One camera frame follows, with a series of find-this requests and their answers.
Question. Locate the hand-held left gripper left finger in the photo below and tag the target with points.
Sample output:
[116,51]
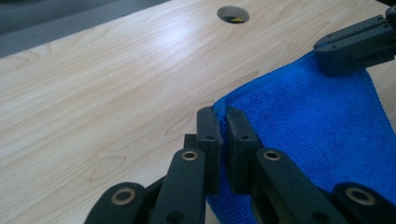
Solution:
[211,146]

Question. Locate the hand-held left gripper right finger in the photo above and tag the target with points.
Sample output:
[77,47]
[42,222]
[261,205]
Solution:
[241,146]

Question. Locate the blue microfibre cloth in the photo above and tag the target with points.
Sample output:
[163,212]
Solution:
[311,124]

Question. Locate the round grey table grommet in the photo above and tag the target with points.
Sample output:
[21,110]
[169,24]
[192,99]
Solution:
[233,14]

